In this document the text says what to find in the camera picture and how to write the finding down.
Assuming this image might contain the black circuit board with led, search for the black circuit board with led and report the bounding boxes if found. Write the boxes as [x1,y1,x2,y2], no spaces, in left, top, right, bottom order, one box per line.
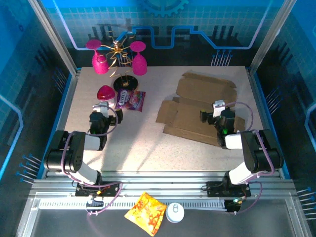
[226,197,245,213]

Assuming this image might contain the aluminium cross rail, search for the aluminium cross rail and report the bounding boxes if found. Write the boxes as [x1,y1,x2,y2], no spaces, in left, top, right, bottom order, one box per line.
[29,170,298,200]

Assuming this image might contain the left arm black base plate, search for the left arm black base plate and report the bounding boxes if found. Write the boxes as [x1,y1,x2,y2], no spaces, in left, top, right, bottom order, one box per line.
[75,181,119,198]

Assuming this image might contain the white cup with pink lid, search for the white cup with pink lid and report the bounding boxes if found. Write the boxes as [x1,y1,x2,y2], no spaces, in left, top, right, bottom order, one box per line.
[96,85,117,108]

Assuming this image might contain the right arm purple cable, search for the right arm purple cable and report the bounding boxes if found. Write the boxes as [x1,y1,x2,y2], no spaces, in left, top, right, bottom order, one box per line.
[226,101,275,215]

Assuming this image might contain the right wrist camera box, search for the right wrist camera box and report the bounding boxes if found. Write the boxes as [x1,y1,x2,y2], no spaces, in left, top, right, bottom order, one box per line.
[212,99,226,117]

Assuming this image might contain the purple raspberry candy bag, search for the purple raspberry candy bag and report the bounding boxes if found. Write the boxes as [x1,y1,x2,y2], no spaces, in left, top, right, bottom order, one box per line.
[115,88,147,113]

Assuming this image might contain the white cable connector module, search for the white cable connector module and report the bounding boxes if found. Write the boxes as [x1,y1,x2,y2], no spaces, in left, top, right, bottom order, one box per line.
[86,196,104,208]

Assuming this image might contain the white slotted cable duct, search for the white slotted cable duct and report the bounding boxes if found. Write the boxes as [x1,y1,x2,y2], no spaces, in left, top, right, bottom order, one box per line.
[38,199,227,210]

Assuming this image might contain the yellow orange snack bag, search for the yellow orange snack bag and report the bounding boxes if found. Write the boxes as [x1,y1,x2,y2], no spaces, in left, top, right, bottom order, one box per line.
[124,191,167,237]

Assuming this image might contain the aluminium side rail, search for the aluminium side rail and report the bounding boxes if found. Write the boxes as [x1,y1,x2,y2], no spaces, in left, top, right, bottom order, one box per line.
[246,68,284,178]
[44,69,82,178]

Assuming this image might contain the aluminium frame post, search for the aluminium frame post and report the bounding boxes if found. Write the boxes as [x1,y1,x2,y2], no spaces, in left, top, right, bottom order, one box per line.
[27,0,80,76]
[248,0,297,75]

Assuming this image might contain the brown cardboard paper box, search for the brown cardboard paper box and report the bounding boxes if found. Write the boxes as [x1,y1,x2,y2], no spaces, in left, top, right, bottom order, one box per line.
[155,72,246,147]

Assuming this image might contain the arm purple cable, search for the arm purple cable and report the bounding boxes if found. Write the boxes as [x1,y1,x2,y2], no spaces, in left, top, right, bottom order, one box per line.
[61,107,123,217]
[226,101,275,215]

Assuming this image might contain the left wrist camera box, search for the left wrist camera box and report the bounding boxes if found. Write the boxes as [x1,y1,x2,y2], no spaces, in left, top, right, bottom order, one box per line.
[92,101,110,117]

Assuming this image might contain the white round lid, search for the white round lid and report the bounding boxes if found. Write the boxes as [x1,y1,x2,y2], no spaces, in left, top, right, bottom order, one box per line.
[165,202,185,224]

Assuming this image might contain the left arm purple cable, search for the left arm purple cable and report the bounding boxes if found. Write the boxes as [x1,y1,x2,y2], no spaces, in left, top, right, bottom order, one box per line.
[61,107,123,217]

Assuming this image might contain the pink wine glass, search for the pink wine glass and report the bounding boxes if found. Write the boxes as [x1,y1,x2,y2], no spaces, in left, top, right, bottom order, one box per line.
[85,39,110,75]
[129,41,148,76]

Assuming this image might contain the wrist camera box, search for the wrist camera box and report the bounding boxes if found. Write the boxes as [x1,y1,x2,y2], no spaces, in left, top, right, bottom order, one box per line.
[212,99,226,117]
[92,101,110,117]

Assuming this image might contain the gold wire glass rack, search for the gold wire glass rack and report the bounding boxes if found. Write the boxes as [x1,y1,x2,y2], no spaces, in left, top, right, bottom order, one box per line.
[98,27,139,91]

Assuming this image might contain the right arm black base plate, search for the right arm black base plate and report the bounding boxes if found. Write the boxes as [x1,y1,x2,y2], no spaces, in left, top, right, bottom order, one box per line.
[206,181,251,198]

